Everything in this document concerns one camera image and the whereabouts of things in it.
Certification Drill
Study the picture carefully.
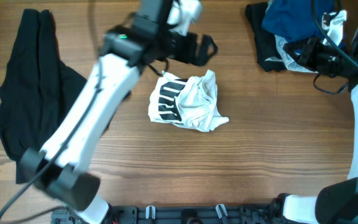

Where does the white t-shirt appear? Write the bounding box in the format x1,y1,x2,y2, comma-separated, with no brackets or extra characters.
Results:
148,70,229,133

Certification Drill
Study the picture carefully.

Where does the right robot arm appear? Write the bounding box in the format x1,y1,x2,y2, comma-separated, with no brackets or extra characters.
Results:
280,14,358,223

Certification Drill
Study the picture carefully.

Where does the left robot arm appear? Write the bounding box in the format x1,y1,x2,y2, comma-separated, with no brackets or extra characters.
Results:
19,1,210,223

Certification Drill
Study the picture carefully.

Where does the light grey garment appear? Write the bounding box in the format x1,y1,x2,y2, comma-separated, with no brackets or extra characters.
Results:
265,35,312,73

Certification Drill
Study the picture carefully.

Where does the dark blue garment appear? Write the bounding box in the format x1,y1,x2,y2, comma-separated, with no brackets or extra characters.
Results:
262,0,324,42

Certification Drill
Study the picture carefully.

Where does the black garment at top right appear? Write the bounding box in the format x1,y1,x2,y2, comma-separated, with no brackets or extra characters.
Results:
245,2,287,72

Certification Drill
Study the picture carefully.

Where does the black garment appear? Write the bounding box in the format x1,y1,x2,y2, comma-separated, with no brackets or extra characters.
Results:
0,9,88,185
245,2,287,72

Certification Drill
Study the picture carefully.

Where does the black garment on left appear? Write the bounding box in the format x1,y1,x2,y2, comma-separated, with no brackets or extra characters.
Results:
0,9,88,185

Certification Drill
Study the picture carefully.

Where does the right white rail clip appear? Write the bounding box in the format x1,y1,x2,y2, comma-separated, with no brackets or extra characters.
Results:
215,204,228,224

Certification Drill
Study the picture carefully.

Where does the white rail clip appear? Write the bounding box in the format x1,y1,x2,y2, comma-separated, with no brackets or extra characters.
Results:
145,205,156,220
215,204,228,224

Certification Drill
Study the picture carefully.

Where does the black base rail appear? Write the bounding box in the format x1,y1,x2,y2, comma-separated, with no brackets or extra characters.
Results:
50,203,279,224

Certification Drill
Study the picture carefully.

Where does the left white rail clip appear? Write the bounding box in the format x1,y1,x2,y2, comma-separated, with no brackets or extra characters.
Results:
145,205,156,220

